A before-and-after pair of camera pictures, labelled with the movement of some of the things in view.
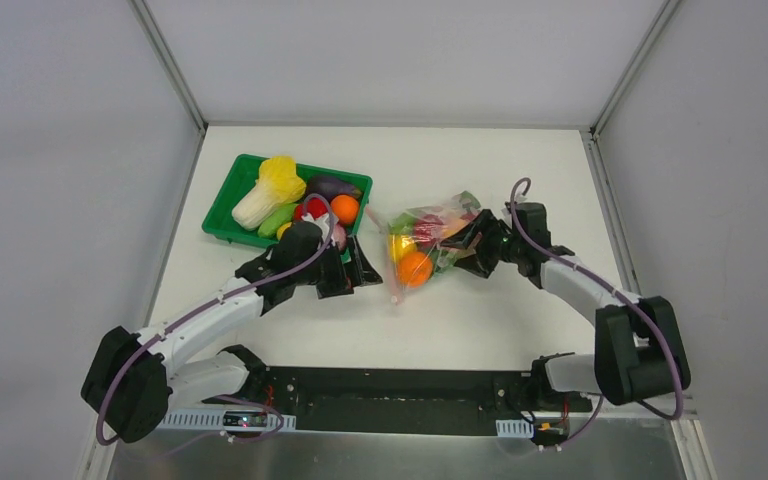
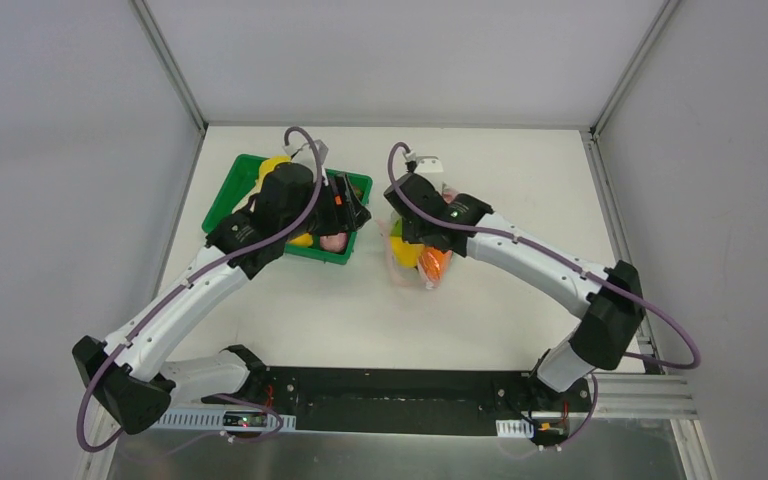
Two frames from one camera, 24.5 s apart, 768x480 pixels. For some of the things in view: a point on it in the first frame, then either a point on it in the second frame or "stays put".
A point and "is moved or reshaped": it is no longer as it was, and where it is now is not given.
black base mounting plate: [405, 399] stays put
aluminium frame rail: [171, 60] stays put
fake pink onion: [339, 236] stays put
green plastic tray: [243, 172] stays put
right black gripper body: [485, 245] → [408, 196]
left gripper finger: [367, 274] → [359, 212]
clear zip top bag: [412, 250] is moved or reshaped
